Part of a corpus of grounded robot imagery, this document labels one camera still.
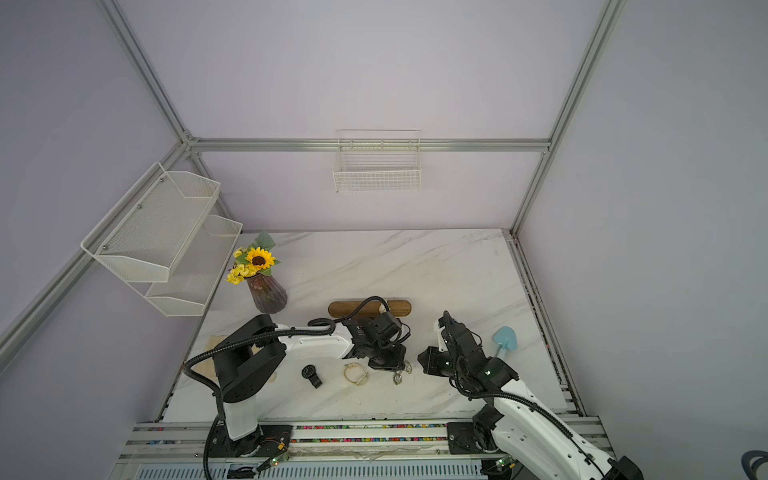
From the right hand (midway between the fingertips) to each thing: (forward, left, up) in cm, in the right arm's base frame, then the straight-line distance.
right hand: (422, 362), depth 80 cm
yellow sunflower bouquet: (+24, +46, +17) cm, 54 cm away
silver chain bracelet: (-2, +7, -6) cm, 9 cm away
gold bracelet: (-1, +19, -6) cm, 20 cm away
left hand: (0, +5, -6) cm, 8 cm away
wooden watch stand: (+15, +23, +3) cm, 28 cm away
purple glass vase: (+23, +48, 0) cm, 53 cm away
